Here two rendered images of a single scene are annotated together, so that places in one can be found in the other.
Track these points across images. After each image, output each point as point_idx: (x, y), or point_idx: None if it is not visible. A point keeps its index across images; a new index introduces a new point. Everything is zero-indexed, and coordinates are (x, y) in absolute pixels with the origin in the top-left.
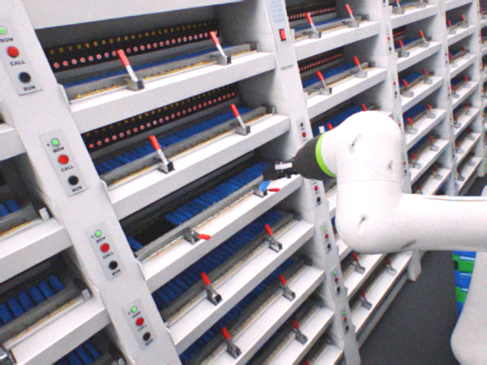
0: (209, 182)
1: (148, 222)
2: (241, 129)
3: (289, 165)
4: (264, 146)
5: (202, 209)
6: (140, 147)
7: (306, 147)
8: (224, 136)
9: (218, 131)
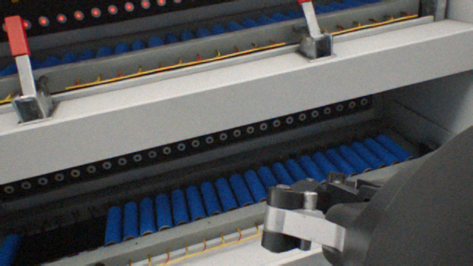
0: (242, 156)
1: (77, 213)
2: (307, 41)
3: (336, 236)
4: (404, 103)
5: (177, 222)
6: (78, 54)
7: (437, 191)
8: (257, 55)
9: (252, 41)
